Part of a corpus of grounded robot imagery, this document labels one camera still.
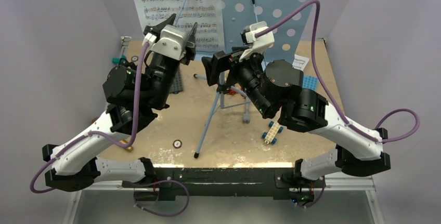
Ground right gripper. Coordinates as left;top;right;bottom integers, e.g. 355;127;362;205
201;46;273;118

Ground light blue music stand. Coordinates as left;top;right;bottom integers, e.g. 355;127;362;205
193;0;325;159

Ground gold microphone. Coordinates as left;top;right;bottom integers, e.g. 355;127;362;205
91;117;134;152

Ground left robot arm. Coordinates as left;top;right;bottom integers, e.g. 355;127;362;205
40;15;198;192

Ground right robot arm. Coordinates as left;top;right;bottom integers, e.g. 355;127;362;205
201;50;391;186

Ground dark grey lego baseplate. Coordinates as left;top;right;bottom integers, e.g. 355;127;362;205
169;67;184;94

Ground red grey lego column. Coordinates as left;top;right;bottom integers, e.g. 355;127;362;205
242;97;251;124

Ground teal plastic clip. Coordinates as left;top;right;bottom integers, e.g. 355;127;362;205
112;55;126;65

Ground red white round sticker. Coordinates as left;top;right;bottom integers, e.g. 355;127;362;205
173;139;183;149

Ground white lego car blue wheels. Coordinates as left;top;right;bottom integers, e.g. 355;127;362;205
262;121;284;144

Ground light blue lego baseplate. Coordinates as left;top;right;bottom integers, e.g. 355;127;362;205
302;75;319;91

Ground black base bar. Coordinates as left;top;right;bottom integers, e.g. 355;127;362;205
123;167;317;203

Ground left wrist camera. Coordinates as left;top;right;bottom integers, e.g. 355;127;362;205
142;24;189;61

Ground left aluminium rail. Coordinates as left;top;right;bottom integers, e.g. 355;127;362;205
62;36;132;224

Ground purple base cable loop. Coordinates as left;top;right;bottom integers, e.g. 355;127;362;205
133;180;191;218

